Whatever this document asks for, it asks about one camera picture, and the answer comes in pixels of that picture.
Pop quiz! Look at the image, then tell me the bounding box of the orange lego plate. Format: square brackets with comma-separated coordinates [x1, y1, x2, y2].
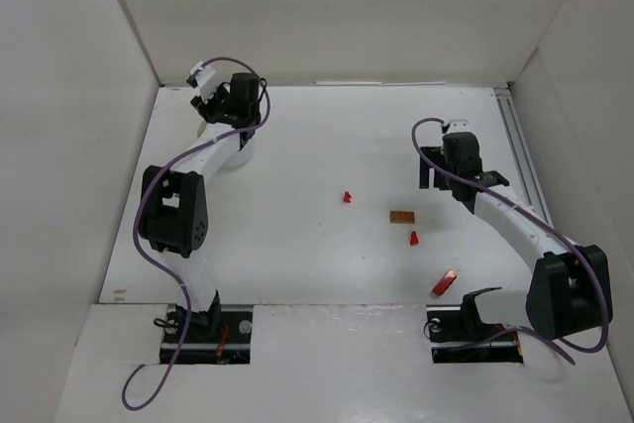
[389, 210, 415, 224]

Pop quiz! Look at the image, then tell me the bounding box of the red lego brick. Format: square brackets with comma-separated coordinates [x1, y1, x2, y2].
[432, 269, 457, 297]

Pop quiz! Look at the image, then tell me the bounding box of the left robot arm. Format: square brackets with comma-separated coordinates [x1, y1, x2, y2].
[135, 67, 264, 334]

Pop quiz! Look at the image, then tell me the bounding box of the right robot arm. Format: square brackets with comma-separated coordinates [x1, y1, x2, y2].
[417, 129, 613, 342]

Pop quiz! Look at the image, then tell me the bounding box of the white round divided container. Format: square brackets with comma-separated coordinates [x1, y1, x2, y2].
[188, 123, 255, 178]

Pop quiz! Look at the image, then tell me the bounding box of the red lego slope piece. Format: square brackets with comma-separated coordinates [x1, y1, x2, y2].
[409, 231, 419, 246]

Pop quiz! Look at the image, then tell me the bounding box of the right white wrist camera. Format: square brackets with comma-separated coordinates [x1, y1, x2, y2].
[441, 119, 472, 135]

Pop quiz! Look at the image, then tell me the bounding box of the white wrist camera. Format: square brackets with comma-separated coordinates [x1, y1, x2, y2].
[441, 119, 472, 135]
[186, 61, 222, 102]

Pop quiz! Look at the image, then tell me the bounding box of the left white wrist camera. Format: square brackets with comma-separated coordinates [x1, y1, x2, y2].
[186, 61, 222, 102]

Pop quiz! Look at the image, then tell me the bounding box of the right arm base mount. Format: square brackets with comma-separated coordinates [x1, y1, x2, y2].
[423, 287, 524, 364]

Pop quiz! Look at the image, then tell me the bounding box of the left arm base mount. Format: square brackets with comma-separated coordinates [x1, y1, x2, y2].
[153, 305, 254, 366]

